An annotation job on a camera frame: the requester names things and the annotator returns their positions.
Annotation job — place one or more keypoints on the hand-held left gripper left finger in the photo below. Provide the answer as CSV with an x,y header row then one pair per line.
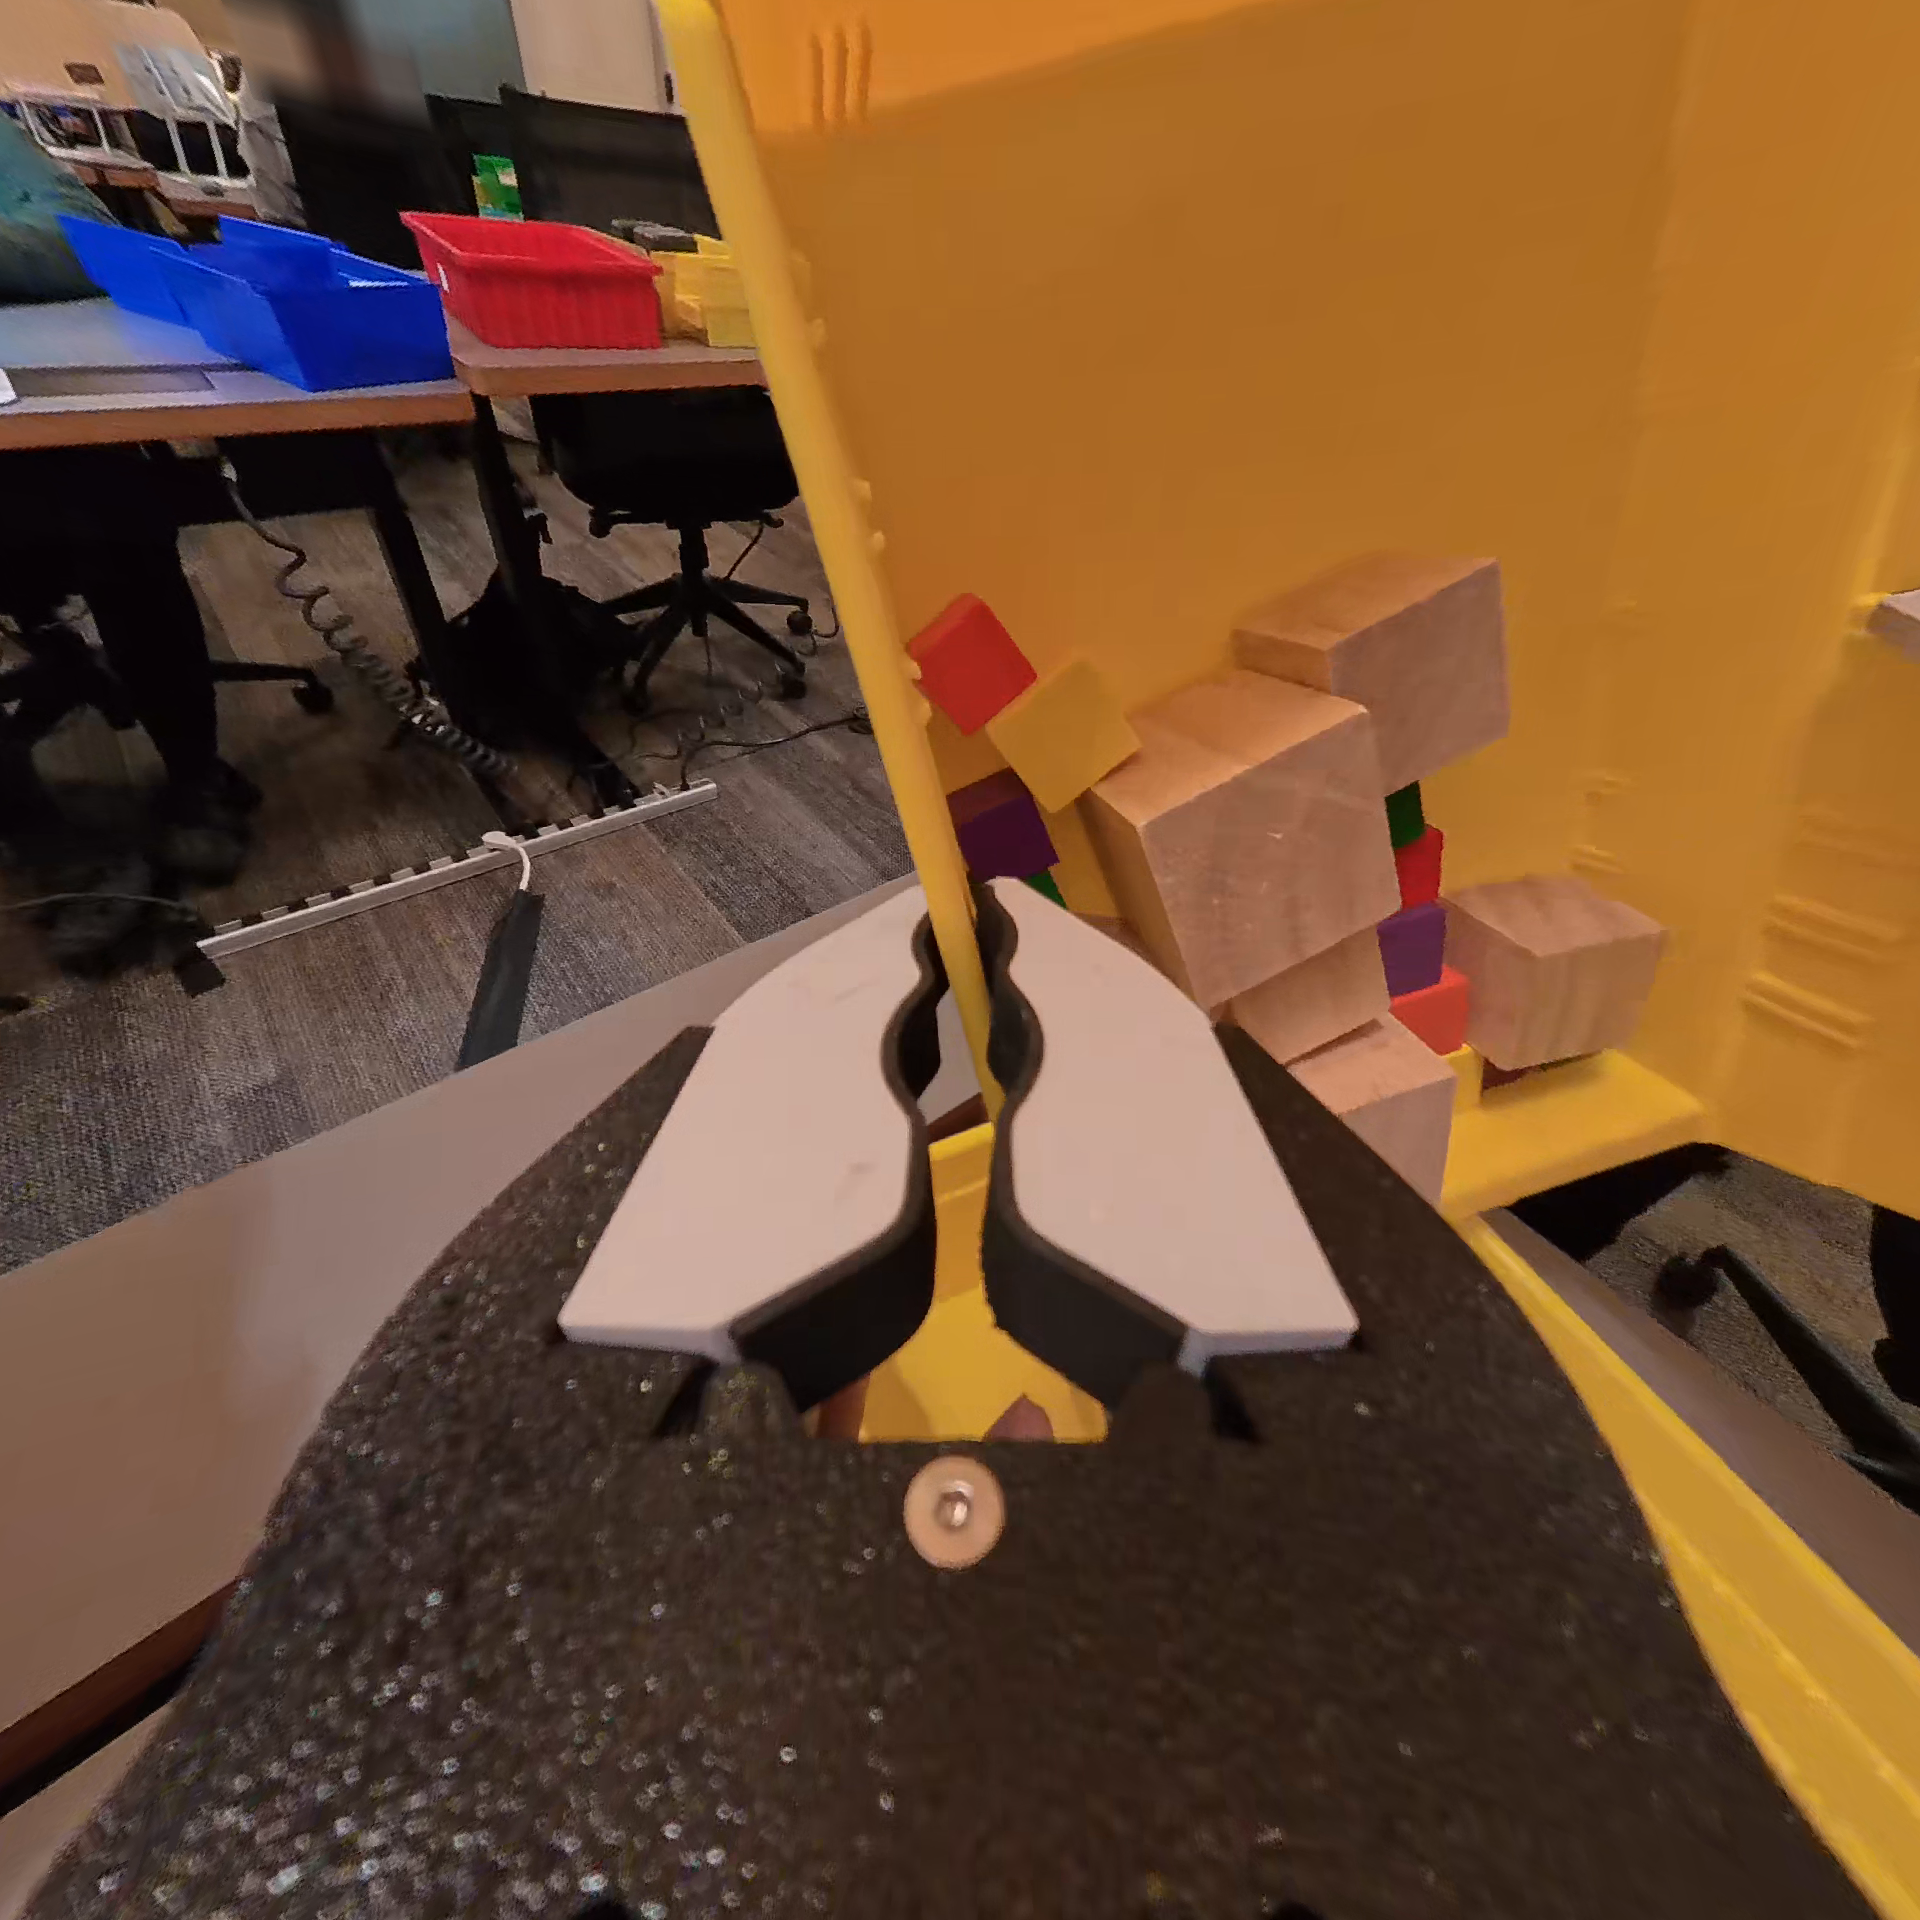
x,y
751,1154

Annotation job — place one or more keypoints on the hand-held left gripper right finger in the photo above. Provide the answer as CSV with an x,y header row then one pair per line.
x,y
1163,1162

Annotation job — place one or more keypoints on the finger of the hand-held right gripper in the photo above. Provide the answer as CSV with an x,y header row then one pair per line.
x,y
1899,624

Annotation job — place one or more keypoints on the pile of wooden coloured cubes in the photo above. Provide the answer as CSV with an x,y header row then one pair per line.
x,y
1244,841

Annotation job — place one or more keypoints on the yellow plastic box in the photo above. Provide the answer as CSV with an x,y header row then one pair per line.
x,y
1200,374
1740,1605

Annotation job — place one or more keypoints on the black office chair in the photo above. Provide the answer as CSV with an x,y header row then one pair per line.
x,y
1800,1328
134,660
682,481

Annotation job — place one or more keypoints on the brown desk with black legs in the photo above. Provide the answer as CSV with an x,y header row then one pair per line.
x,y
600,369

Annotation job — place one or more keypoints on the stack of small yellow bins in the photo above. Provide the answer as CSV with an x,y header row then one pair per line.
x,y
721,292

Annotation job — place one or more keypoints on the red plastic bin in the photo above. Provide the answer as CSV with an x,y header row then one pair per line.
x,y
541,284

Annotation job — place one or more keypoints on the large blue plastic bin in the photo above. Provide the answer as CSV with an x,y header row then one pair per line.
x,y
322,323

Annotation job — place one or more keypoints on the grey desk with wooden edge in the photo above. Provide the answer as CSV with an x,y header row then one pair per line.
x,y
180,393

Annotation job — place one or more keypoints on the green carton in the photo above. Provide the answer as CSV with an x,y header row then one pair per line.
x,y
494,189

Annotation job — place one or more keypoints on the black monitor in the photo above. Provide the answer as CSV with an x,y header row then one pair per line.
x,y
615,158

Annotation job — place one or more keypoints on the small blue plastic bin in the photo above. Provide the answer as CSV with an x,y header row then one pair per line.
x,y
273,233
128,259

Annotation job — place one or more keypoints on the white cluttered rack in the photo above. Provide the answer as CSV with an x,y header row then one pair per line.
x,y
121,91

